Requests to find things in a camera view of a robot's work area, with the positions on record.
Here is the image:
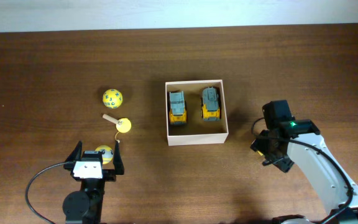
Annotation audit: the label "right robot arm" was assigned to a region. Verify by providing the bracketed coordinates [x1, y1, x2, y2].
[250, 100, 358, 224]

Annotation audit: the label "white cardboard box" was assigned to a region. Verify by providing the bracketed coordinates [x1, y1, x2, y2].
[165, 80, 229, 146]

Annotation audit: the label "yellow grey toy truck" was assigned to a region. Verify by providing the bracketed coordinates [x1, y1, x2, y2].
[169, 91, 187, 125]

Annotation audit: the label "yellow ball blue letters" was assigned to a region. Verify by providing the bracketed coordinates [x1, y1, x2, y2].
[103, 89, 123, 109]

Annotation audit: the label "yellow grey toy loader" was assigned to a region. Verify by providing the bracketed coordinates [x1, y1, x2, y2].
[201, 87, 221, 121]

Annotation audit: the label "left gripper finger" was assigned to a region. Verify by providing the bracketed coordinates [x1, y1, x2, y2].
[113, 140, 124, 174]
[65, 141, 82, 162]

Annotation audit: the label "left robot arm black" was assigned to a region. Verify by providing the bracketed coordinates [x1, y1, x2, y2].
[62, 140, 124, 224]

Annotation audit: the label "yellow disc wooden handle toy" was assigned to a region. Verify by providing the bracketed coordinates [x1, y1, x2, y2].
[102, 114, 132, 141]

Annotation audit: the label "yellow ball with face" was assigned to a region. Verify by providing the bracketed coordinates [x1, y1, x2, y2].
[95, 145, 114, 165]

